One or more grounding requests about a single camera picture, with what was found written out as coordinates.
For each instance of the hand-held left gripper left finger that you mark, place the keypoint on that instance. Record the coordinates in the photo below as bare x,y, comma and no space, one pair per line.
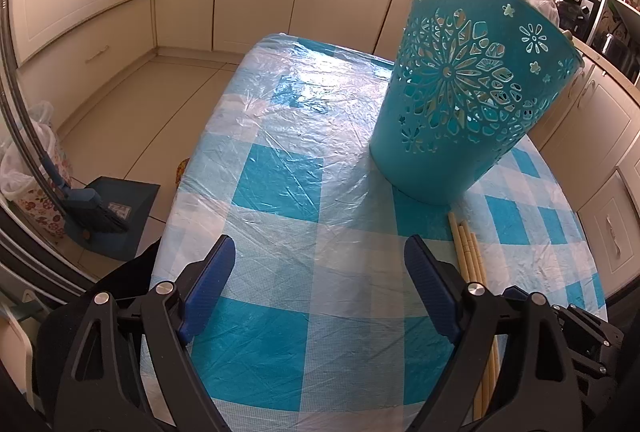
210,287

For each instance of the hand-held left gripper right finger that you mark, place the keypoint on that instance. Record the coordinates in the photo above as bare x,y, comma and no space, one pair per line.
432,287

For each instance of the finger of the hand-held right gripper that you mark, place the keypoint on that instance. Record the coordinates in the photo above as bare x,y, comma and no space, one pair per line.
592,342

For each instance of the yellow bamboo chopstick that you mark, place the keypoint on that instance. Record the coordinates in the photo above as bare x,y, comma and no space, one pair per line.
465,247
477,259
471,254
456,242

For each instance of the teal perforated plastic basket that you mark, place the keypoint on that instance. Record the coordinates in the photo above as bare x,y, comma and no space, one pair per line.
450,152

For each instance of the blue dustpan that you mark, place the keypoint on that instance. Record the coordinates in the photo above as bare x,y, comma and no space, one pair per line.
127,212

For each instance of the blue white checkered tablecloth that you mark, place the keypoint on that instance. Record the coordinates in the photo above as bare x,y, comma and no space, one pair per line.
310,212

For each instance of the blue hand broom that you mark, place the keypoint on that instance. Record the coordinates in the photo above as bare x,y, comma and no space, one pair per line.
92,204

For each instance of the floral print bag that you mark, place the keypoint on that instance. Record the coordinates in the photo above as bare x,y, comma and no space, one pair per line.
40,207

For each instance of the translucent trash bag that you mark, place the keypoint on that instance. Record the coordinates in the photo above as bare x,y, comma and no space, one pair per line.
22,147

